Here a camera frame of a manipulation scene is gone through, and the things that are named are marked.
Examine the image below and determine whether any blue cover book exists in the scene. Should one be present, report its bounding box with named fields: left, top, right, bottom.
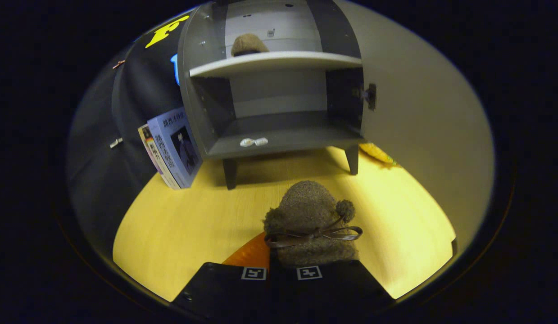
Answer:
left=147, top=107, right=204, bottom=189

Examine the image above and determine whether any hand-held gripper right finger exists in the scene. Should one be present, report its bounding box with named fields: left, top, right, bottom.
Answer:
left=270, top=260, right=396, bottom=323

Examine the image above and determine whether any beige shoe cabinet door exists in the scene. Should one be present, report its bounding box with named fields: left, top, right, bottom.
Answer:
left=337, top=0, right=495, bottom=270

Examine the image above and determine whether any yellow plush toy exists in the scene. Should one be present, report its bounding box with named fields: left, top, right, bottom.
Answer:
left=359, top=143, right=399, bottom=168

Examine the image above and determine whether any black backdrop cloth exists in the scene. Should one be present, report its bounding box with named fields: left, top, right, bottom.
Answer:
left=67, top=13, right=194, bottom=252

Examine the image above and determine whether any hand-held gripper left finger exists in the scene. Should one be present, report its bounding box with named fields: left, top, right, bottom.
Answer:
left=171, top=232, right=271, bottom=323

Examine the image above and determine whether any grey shoe cabinet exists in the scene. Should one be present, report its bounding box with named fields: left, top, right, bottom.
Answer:
left=177, top=0, right=365, bottom=190

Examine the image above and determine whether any brown fuzzy shoe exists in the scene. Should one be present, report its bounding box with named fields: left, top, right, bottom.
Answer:
left=231, top=33, right=270, bottom=57
left=263, top=180, right=363, bottom=268

